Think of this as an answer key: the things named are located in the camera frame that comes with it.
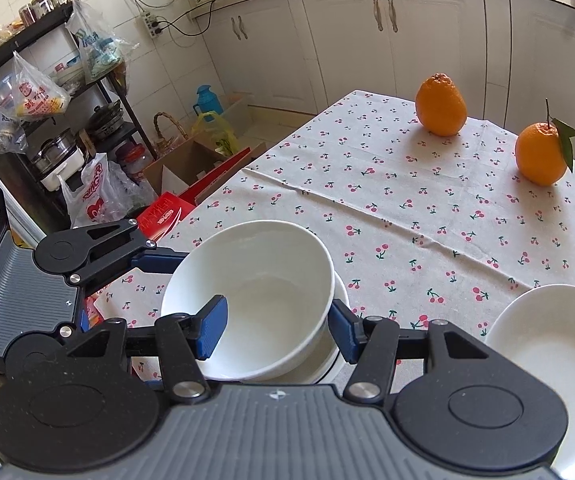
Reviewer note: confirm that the orange with green leaf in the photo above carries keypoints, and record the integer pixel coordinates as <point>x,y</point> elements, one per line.
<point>540,157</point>

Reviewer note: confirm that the red carton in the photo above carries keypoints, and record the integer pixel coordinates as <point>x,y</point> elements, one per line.
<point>165,215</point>

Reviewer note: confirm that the yellow-green plastic bag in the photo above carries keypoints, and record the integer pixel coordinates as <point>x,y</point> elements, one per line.
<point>217,132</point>

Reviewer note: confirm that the steel pot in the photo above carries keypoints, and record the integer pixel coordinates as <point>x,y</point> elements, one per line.
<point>104,122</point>

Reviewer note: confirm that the jars on rack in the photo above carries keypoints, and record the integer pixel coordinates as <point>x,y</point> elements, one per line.
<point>42,5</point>

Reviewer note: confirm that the red-lid jar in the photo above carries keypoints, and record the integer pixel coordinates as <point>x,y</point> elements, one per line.
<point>131,162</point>

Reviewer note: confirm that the blue thermos jug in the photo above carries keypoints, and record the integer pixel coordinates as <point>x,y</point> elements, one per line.
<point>208,102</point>

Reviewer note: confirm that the white kitchen cabinets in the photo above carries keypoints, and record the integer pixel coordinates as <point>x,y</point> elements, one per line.
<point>342,50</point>

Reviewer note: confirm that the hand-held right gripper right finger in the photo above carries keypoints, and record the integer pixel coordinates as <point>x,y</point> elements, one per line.
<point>342,334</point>

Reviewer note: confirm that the orange without leaf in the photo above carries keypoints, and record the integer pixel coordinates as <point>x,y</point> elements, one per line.
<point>441,107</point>

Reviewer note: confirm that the blue-print clear plastic bag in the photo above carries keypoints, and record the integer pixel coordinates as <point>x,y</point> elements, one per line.
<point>99,45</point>

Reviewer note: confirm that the white power strip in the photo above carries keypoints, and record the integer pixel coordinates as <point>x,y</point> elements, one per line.
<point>152,24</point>

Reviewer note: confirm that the wicker basket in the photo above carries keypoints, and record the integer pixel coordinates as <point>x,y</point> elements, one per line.
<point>160,135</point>

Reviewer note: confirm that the oval white fruit-print plate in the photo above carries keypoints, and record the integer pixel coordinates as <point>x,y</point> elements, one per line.
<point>552,360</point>

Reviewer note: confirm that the white floral bowl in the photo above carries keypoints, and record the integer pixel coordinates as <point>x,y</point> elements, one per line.
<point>267,310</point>
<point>335,360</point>

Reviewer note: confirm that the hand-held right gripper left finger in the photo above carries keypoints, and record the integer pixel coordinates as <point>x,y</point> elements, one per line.
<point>212,329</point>

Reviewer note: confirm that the black metal shelf rack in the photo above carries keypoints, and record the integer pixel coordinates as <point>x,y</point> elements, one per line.
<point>132,115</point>

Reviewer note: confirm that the white electric pot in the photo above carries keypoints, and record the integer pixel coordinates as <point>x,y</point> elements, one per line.
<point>59,162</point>

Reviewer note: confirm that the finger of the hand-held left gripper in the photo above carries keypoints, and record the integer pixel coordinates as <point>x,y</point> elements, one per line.
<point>157,261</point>

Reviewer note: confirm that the white red-print plastic bag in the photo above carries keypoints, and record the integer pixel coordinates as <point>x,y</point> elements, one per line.
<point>97,195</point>

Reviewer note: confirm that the red-print snack bag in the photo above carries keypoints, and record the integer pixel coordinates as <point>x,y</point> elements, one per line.
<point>37,95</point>

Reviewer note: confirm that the cherry-print tablecloth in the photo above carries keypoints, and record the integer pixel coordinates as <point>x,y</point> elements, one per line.
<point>392,185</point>

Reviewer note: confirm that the brown cardboard box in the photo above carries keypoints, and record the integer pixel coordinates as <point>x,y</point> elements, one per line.
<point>187,165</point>

